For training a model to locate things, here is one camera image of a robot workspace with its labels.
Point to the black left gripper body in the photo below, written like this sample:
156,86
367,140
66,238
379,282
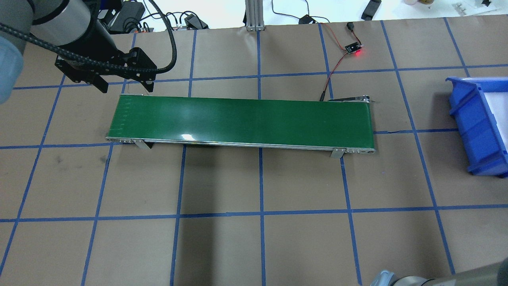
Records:
96,43

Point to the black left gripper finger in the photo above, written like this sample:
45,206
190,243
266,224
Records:
100,84
148,85

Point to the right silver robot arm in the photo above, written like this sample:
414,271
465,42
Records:
490,275

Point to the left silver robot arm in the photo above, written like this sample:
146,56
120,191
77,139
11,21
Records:
73,30

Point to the green conveyor belt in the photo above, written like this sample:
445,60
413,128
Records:
340,127

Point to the small red LED controller board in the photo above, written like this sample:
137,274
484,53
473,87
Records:
353,48

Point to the blue plastic bin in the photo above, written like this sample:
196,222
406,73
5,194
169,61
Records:
486,153

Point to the white foam bin liner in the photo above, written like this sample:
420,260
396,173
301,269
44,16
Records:
498,104

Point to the aluminium frame post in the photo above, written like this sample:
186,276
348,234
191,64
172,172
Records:
254,15

